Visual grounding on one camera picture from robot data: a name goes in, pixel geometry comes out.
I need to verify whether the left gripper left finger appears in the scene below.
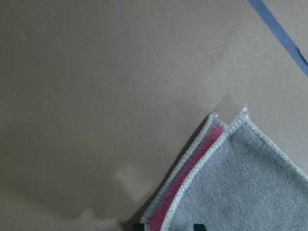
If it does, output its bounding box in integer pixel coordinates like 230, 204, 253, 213
133, 223, 144, 231

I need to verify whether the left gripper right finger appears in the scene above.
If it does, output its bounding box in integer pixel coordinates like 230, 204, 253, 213
193, 224, 206, 231

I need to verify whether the pink towel with grey edge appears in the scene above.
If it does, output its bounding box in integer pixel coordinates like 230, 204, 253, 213
140, 109, 308, 231

